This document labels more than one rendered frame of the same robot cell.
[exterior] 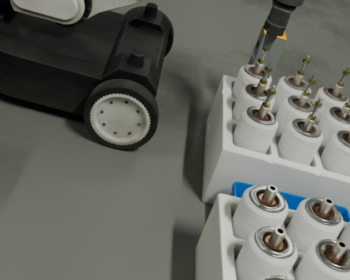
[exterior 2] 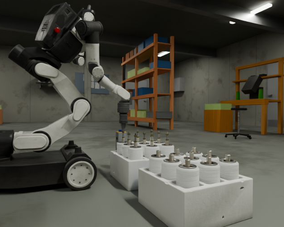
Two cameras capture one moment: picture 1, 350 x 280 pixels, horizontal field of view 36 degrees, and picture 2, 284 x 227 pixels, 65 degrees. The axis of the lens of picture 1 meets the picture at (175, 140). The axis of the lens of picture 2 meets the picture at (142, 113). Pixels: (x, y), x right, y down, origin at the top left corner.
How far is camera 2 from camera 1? 0.52 m
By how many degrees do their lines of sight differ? 38
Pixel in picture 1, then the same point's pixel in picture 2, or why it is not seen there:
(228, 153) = (131, 162)
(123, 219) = (103, 205)
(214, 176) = (129, 176)
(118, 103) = (78, 166)
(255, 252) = (168, 164)
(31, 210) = (61, 216)
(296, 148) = (152, 152)
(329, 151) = (162, 151)
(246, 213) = (154, 162)
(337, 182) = not seen: hidden behind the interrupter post
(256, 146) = (139, 157)
